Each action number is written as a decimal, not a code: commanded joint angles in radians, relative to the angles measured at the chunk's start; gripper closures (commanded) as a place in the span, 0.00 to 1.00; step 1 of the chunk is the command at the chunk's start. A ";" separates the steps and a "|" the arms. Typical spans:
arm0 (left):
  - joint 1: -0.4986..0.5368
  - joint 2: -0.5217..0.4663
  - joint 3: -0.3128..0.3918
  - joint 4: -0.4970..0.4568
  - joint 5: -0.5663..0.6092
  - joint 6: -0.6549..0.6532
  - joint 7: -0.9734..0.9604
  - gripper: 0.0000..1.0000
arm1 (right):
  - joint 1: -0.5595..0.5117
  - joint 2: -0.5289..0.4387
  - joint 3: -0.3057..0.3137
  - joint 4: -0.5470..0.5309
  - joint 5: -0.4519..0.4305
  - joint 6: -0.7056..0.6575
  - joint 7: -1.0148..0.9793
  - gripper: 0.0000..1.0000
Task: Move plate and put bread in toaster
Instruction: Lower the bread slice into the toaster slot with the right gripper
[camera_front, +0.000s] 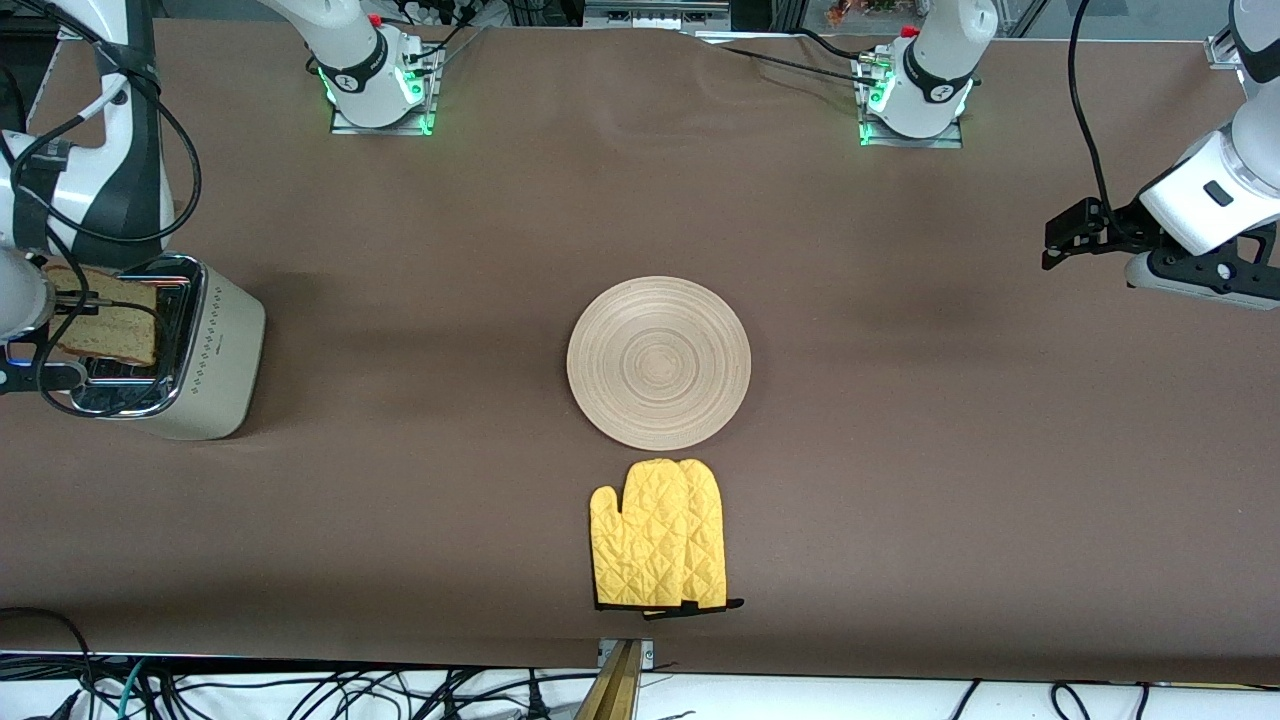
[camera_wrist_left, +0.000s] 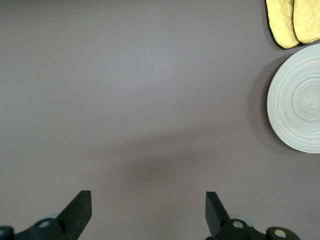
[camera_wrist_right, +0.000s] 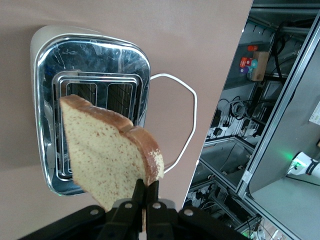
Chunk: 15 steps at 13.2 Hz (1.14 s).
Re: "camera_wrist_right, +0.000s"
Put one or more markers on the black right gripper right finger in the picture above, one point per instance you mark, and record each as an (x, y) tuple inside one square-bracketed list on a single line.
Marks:
[(160, 220)]

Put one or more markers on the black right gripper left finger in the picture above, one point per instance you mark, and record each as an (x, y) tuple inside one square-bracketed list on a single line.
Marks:
[(125, 220)]

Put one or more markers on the brown-crust bread slice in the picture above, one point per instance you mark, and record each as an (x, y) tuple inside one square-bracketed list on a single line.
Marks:
[(105, 150)]

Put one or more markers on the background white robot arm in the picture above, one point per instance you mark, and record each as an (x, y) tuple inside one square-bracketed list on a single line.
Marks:
[(303, 163)]

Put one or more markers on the beige chrome two-slot toaster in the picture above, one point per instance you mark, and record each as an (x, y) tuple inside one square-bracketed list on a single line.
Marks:
[(87, 57)]

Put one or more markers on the small red box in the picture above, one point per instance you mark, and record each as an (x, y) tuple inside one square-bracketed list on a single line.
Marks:
[(246, 62)]

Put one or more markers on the wooden block with buttons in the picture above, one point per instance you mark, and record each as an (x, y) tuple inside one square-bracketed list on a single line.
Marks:
[(260, 67)]

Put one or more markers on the brown table cover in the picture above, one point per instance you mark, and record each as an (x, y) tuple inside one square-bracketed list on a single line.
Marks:
[(175, 37)]

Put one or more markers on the aluminium frame post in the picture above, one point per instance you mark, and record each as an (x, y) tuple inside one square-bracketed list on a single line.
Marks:
[(275, 120)]

